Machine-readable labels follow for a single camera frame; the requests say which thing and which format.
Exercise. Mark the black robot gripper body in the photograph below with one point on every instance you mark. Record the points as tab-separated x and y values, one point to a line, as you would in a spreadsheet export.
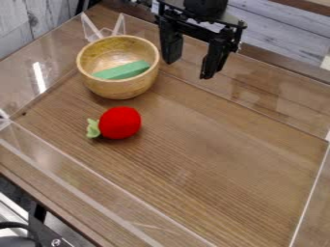
202	19

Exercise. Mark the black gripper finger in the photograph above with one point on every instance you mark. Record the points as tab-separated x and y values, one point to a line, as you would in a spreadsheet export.
171	41
215	58

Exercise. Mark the red plush strawberry toy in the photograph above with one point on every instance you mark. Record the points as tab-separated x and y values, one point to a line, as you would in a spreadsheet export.
117	124

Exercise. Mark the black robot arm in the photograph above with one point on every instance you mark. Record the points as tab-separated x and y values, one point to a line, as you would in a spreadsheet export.
203	20

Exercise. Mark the green rectangular block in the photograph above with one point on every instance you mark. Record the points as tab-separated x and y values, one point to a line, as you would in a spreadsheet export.
124	71

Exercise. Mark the wooden bowl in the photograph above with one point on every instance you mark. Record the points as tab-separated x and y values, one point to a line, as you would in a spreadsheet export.
111	52

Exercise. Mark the clear acrylic tray wall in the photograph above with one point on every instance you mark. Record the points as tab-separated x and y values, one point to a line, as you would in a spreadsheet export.
227	169

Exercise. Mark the black table leg bracket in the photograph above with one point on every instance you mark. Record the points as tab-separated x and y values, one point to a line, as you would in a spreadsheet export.
48	237

